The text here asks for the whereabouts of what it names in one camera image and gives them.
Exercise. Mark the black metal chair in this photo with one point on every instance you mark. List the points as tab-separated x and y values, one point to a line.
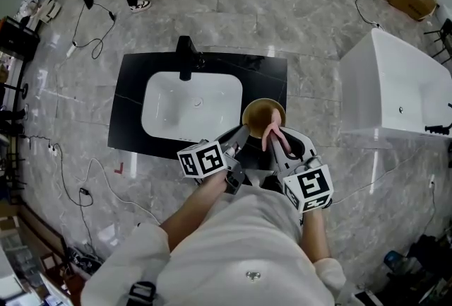
441	39

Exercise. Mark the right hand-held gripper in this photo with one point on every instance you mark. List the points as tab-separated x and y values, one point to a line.
310	186

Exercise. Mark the black bathtub faucet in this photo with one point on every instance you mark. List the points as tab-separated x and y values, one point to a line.
437	128

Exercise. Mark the person's left forearm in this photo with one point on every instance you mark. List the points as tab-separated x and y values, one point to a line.
194	205

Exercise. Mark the person's right forearm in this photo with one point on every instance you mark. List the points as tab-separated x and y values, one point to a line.
314	234

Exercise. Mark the red tape floor mark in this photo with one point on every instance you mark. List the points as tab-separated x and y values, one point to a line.
119	169

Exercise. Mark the blue water bottle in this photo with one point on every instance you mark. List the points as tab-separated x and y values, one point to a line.
392	258

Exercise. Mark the black vanity countertop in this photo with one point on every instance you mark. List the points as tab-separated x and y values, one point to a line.
134	103

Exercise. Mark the black sink faucet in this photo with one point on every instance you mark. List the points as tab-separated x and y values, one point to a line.
185	57

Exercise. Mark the pink cloth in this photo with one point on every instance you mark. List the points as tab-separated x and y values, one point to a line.
275	128

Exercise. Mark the white sink basin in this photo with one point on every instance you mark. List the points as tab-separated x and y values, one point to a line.
183	110

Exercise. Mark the person's white shirt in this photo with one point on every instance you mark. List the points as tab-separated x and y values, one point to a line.
240	251

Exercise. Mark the black metal shelf rack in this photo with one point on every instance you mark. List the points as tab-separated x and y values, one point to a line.
16	50

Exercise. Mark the brown round bowl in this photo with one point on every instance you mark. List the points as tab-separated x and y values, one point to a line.
259	117

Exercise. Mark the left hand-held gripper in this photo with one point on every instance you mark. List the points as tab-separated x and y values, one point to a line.
203	160

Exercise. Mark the white bathtub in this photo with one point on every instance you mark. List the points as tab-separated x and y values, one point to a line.
395	85

